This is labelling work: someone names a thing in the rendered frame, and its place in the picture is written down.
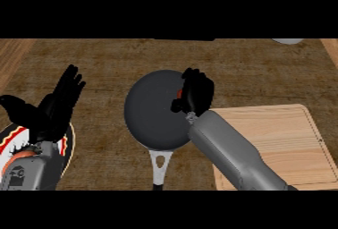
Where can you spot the pale grey round object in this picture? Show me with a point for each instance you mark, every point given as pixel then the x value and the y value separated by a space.
pixel 288 40

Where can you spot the black-rimmed striped plate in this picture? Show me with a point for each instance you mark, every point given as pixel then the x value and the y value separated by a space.
pixel 8 150

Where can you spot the pale wooden cutting board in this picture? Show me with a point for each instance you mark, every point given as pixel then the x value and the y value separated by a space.
pixel 285 140

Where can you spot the red bell pepper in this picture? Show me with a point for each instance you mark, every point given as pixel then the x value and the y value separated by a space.
pixel 179 94

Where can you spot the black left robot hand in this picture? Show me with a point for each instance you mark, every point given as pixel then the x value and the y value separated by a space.
pixel 51 116

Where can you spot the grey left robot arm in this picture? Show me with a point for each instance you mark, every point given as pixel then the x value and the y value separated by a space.
pixel 39 171

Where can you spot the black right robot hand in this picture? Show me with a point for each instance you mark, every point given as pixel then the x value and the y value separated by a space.
pixel 198 92

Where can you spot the dark grey frying pan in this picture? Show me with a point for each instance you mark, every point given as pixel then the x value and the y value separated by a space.
pixel 152 113

